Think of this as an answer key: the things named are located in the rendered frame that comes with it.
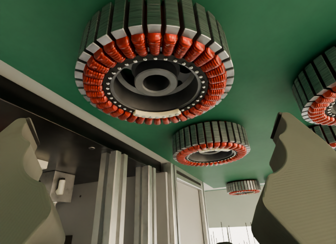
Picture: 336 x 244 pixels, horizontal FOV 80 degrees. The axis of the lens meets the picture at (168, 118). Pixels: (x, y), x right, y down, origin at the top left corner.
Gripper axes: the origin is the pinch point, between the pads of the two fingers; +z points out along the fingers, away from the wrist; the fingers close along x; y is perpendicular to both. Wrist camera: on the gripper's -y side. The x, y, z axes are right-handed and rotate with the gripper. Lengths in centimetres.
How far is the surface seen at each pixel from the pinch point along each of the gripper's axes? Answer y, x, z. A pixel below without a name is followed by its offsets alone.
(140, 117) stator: 3.8, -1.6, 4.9
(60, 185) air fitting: 25.0, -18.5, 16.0
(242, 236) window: 549, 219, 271
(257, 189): 49, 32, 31
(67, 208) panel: 40, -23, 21
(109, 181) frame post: 16.8, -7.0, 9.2
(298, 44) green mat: -2.3, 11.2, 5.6
